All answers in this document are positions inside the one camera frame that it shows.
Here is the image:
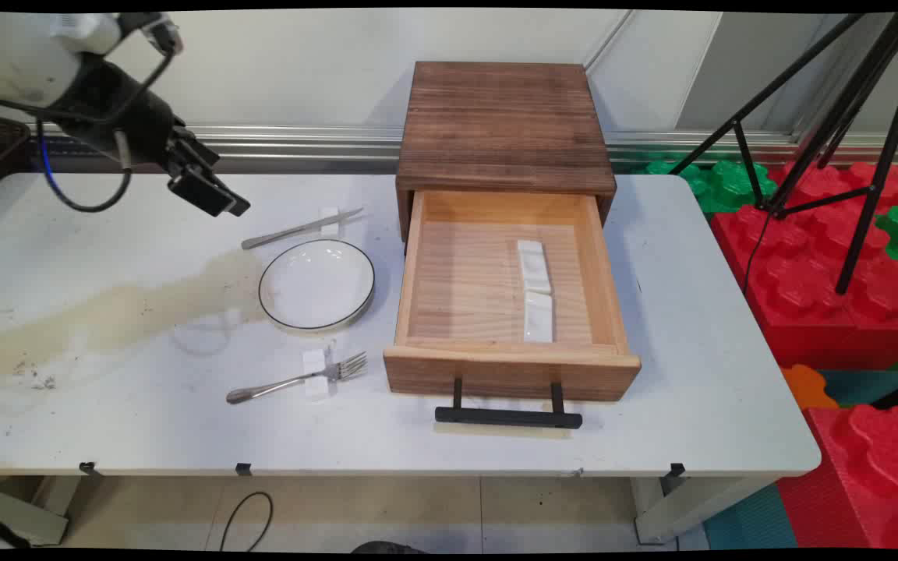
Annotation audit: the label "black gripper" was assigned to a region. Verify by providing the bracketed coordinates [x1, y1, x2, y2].
[50, 56, 252, 218]

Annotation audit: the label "silver table knife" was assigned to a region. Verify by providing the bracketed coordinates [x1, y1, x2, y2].
[241, 207, 366, 251]

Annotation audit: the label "white plate black rim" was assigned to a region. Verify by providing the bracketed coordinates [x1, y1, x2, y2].
[257, 238, 377, 333]

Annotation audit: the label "silver fork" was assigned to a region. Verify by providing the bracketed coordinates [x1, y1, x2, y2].
[225, 351, 369, 405]

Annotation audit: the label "light wooden drawer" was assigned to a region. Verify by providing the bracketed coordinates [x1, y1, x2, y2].
[382, 189, 643, 404]

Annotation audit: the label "dark wooden cabinet case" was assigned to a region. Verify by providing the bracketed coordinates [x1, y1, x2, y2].
[394, 61, 618, 242]

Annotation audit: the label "white ceramic cutlery rest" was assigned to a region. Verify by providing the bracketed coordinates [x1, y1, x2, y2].
[516, 239, 554, 296]
[522, 291, 556, 344]

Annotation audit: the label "white table leg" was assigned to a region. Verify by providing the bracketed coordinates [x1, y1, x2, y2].
[630, 473, 779, 545]
[0, 476, 85, 548]

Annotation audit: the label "orange foam piece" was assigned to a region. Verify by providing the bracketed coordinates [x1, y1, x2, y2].
[780, 363, 840, 411]

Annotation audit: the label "teal foam mat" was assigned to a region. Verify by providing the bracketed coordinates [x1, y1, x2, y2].
[702, 369, 898, 551]

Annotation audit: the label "black tripod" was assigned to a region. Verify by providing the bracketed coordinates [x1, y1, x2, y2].
[667, 11, 898, 296]

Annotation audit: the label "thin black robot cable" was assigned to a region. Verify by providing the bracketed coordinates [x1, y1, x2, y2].
[34, 23, 185, 213]

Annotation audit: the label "aluminium wall rail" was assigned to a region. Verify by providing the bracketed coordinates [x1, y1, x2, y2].
[0, 118, 898, 175]

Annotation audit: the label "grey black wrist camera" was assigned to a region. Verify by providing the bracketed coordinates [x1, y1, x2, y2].
[50, 12, 185, 57]

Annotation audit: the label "black floor cable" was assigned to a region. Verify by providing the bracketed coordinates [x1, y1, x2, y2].
[218, 491, 275, 553]

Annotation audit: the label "black drawer handle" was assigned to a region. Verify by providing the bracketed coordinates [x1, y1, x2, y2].
[433, 379, 584, 431]

